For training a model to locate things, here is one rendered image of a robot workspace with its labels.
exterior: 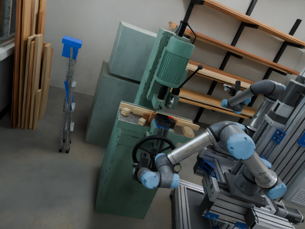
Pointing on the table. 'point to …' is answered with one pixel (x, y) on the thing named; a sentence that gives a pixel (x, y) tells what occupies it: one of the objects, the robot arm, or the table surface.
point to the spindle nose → (162, 92)
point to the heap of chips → (188, 131)
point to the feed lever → (185, 81)
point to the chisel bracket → (157, 102)
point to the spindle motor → (174, 62)
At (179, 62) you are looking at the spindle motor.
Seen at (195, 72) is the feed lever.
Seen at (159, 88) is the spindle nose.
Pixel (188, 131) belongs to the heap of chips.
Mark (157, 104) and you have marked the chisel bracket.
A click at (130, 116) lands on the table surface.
